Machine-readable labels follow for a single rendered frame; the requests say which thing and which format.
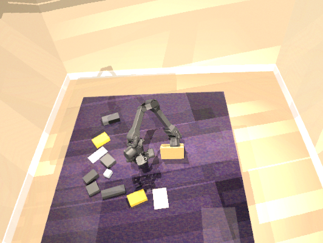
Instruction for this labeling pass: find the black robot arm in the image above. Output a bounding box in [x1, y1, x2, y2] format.
[123, 99, 182, 166]

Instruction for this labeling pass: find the white flat bar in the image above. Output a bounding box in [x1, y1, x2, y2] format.
[88, 147, 108, 163]

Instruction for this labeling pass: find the white cube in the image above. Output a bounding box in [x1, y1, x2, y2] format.
[103, 169, 113, 178]

